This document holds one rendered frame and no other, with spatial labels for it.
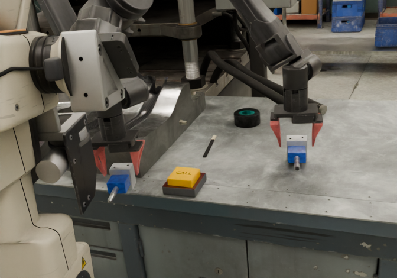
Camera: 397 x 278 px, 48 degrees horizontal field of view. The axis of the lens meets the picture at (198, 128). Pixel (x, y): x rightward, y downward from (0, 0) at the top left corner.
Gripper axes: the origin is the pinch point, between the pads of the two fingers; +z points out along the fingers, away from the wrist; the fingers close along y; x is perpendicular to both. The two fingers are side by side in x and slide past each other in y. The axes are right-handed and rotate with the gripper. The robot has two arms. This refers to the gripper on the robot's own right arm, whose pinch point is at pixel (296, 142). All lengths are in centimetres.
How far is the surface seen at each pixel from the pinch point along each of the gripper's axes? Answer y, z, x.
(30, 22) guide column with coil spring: 112, -23, -79
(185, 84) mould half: 32.1, -8.9, -23.5
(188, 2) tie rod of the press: 38, -28, -66
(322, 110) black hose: -8.2, 3.3, -30.2
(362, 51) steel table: -66, 64, -337
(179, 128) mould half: 33.6, 1.9, -15.1
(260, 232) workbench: 8.5, 14.3, 17.4
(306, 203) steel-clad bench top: -1.6, 4.4, 20.6
